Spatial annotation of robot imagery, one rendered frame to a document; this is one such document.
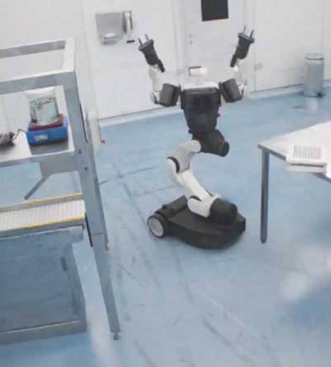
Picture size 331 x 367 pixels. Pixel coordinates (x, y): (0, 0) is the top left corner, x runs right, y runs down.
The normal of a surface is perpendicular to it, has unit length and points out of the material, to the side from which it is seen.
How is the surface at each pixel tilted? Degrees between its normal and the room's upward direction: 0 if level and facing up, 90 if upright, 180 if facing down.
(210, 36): 90
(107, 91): 90
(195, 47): 90
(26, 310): 90
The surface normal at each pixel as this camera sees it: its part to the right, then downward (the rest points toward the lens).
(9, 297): 0.18, 0.44
